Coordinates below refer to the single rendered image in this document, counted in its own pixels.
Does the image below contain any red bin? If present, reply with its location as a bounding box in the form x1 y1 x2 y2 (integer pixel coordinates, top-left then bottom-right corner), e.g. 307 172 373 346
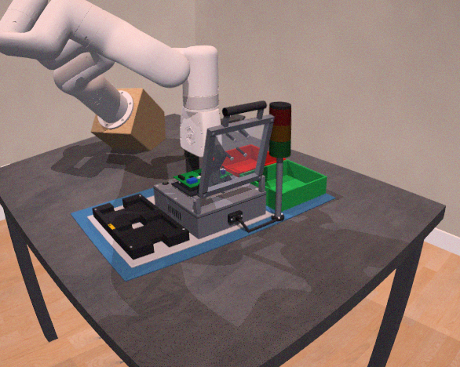
265 153 276 166

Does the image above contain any green bin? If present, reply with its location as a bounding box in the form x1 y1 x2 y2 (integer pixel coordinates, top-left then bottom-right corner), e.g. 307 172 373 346
263 160 327 211

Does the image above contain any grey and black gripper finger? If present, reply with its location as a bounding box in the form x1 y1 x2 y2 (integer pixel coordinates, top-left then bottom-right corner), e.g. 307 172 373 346
184 150 199 173

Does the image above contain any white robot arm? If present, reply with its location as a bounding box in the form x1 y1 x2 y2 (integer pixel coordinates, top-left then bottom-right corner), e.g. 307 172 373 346
0 0 219 129

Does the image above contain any green circuit board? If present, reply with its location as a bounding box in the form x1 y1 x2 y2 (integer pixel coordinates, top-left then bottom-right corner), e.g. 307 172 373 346
173 169 202 188

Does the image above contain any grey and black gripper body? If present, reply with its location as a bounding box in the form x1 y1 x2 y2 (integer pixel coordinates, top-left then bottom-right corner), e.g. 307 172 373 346
180 105 221 158

